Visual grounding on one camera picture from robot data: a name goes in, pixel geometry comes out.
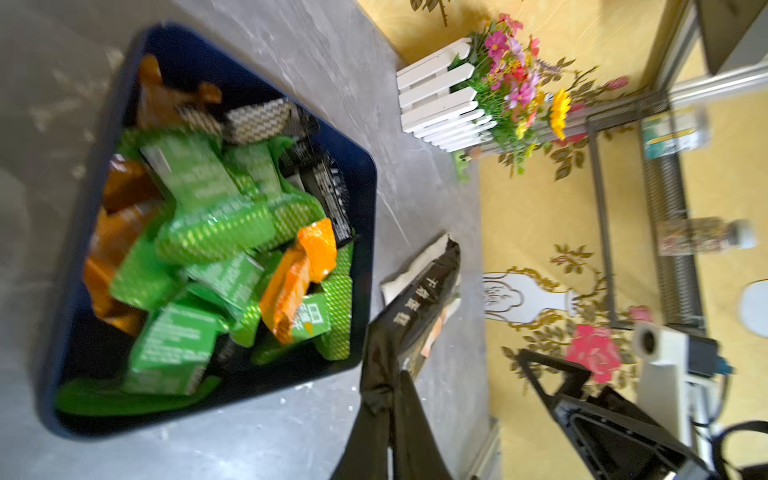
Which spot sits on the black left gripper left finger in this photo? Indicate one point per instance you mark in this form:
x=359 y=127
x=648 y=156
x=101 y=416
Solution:
x=395 y=442

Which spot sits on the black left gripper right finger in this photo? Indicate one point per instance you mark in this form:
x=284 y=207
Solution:
x=614 y=438

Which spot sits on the black cookie packet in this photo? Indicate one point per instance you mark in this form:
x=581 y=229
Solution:
x=399 y=334

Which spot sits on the orange packet in box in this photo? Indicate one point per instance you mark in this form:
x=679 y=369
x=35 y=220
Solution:
x=310 y=260

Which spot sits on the green packet in box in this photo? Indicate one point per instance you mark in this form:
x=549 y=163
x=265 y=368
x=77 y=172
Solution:
x=209 y=218

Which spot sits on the dark blue storage box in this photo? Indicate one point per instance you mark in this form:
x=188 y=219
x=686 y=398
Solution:
x=136 y=341

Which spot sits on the checkered black packet in box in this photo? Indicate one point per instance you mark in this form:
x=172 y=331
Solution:
x=252 y=123

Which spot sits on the white and green garden glove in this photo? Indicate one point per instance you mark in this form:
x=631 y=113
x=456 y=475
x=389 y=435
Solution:
x=392 y=288

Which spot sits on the clear jar with white lid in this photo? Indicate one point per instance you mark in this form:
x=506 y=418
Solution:
x=706 y=235

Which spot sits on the jar with printed label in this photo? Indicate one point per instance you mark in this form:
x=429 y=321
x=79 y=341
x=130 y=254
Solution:
x=674 y=132

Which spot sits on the white picket fence flower planter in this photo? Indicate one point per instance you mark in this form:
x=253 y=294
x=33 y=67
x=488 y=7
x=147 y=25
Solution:
x=527 y=98

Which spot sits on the black wire mesh basket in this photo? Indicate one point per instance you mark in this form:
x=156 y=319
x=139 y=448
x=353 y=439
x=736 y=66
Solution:
x=665 y=198

